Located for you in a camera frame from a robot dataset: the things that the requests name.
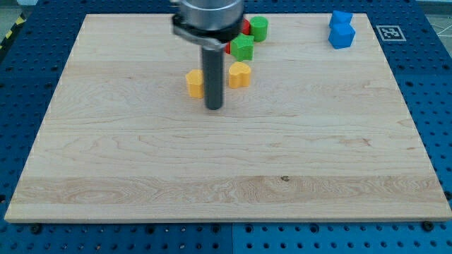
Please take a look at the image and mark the blue block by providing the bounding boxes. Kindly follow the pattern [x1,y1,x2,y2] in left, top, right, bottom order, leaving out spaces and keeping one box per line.
[328,23,356,49]
[329,10,353,28]

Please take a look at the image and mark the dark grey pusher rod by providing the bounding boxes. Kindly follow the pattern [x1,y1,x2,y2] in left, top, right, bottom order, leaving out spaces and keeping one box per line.
[201,47,224,110]

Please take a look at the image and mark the red block upper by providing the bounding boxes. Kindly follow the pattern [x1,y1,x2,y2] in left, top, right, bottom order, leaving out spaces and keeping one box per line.
[242,18,251,35]

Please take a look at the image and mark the yellow heart block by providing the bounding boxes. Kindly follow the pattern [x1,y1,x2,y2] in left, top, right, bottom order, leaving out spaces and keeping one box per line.
[228,61,251,89]

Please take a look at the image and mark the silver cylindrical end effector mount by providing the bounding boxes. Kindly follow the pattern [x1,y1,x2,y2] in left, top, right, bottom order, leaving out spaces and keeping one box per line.
[172,0,244,50]

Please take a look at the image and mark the blue block front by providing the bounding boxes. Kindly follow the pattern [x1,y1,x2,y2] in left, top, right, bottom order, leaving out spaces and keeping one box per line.
[328,23,356,49]

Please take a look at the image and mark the fiducial marker tag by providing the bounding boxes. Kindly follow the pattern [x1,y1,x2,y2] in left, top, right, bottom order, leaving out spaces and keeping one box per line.
[376,25,406,42]

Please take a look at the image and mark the red block lower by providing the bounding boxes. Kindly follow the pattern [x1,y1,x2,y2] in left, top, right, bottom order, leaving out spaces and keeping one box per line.
[225,42,231,54]

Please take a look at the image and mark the green cylinder block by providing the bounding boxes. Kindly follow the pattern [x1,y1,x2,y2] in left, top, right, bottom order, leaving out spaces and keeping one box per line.
[249,16,269,42]

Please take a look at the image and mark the red block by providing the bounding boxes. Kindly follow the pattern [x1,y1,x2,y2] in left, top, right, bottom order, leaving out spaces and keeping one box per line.
[225,42,231,54]
[242,18,251,35]

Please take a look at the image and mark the yellow hexagon block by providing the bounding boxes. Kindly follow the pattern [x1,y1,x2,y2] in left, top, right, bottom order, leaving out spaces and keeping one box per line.
[185,69,204,99]

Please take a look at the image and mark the green star block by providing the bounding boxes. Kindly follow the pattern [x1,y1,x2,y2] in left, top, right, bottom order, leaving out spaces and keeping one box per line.
[230,33,254,61]

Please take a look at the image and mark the blue block rear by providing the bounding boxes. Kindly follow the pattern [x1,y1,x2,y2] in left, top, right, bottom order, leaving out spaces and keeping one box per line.
[329,10,353,28]

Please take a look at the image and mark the wooden board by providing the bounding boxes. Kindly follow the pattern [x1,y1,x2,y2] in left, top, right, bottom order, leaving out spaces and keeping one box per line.
[5,13,451,223]

